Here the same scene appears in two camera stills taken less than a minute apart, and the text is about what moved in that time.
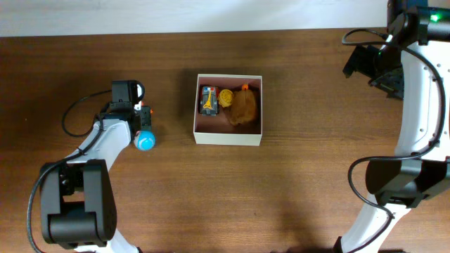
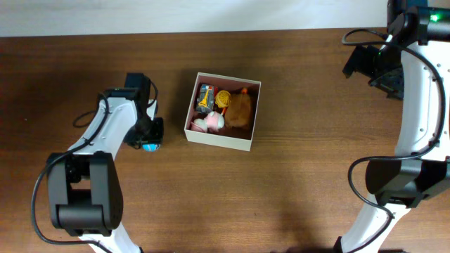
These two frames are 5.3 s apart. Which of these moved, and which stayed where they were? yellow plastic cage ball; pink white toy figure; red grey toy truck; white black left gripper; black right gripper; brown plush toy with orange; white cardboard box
Moved: pink white toy figure; white cardboard box; white black left gripper; brown plush toy with orange
Stayed: black right gripper; yellow plastic cage ball; red grey toy truck
